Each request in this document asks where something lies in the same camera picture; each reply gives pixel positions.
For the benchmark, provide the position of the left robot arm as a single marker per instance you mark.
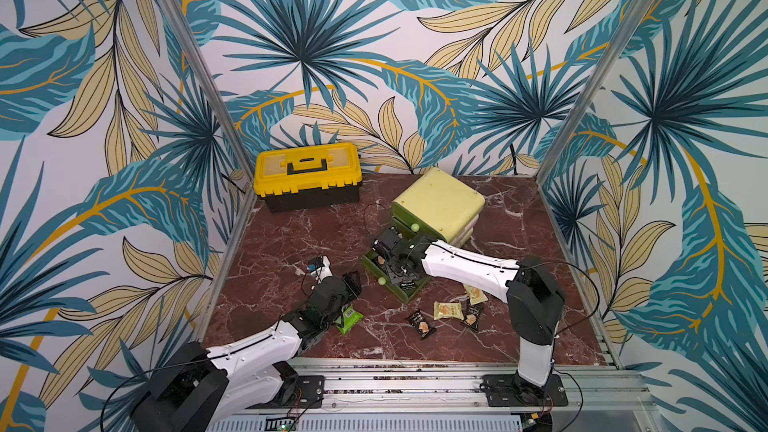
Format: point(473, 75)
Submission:
point(199, 386)

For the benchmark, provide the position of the light green drawer cabinet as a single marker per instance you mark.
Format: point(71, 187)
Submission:
point(445, 203)

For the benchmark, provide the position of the cream cookie packet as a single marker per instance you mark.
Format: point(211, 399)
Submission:
point(475, 295)
point(448, 310)

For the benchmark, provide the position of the yellow black toolbox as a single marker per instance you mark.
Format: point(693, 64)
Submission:
point(308, 177)

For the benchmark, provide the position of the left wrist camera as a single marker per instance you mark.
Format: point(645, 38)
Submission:
point(319, 268)

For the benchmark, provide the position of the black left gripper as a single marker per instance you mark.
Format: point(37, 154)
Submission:
point(353, 289)

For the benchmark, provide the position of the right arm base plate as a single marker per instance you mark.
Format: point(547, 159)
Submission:
point(509, 390)

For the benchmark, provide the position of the bright green snack packet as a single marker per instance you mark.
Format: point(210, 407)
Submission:
point(348, 319)

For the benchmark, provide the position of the green top drawer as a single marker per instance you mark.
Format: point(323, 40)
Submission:
point(409, 224)

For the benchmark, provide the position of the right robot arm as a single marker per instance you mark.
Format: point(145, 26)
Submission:
point(533, 296)

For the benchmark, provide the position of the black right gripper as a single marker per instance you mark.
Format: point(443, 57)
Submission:
point(395, 261)

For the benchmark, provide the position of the green bottom drawer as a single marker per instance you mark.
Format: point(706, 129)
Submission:
point(405, 295)

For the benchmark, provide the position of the black cookie packet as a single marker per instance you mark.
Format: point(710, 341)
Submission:
point(421, 325)
point(472, 314)

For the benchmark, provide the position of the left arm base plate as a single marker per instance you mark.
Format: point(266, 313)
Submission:
point(301, 392)

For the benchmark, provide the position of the green drawer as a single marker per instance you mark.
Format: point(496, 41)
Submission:
point(409, 224)
point(405, 295)

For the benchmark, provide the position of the aluminium front rail frame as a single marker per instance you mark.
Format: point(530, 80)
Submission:
point(587, 398)

